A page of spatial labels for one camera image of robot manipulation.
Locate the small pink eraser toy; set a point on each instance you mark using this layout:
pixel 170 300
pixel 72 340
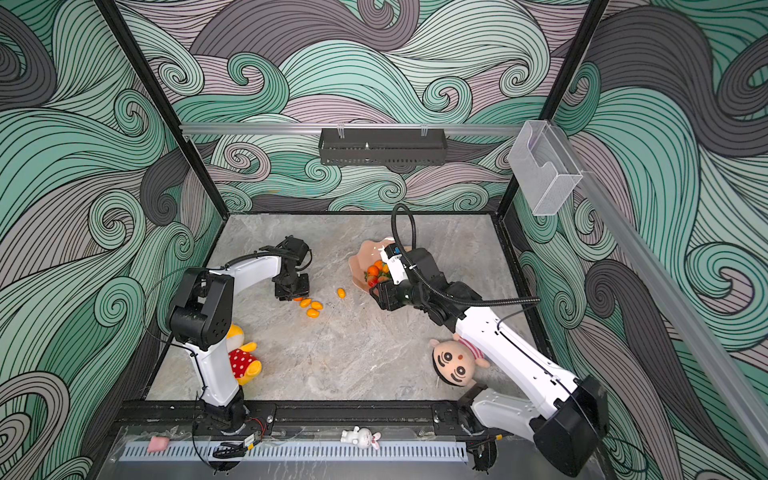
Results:
pixel 158 444

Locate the black wall tray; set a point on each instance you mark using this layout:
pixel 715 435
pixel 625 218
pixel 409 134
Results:
pixel 391 148

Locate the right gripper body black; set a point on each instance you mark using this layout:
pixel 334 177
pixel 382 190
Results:
pixel 399 296

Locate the pink fruit bowl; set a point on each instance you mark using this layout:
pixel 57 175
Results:
pixel 367 255

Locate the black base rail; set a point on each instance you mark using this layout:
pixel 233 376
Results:
pixel 463 418

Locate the pig-face plush doll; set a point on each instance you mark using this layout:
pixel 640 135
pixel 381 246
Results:
pixel 456 360

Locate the white bunny figurine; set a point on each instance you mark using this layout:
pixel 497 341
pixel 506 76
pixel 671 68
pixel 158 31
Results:
pixel 362 438

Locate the yellow plush toy red dress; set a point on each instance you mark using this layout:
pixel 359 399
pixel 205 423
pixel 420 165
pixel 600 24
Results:
pixel 244 365

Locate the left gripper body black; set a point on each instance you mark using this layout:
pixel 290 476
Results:
pixel 296 287

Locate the clear plastic wall bin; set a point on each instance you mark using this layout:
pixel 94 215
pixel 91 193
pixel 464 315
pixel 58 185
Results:
pixel 543 161

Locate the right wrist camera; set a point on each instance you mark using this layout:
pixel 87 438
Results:
pixel 392 257

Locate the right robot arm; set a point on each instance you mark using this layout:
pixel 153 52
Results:
pixel 512 387

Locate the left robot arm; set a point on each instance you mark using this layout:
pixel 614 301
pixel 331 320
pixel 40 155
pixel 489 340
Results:
pixel 201 322

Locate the aluminium rail back wall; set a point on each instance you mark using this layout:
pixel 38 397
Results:
pixel 269 128

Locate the white slotted cable duct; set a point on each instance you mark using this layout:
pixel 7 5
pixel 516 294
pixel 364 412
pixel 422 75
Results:
pixel 304 451

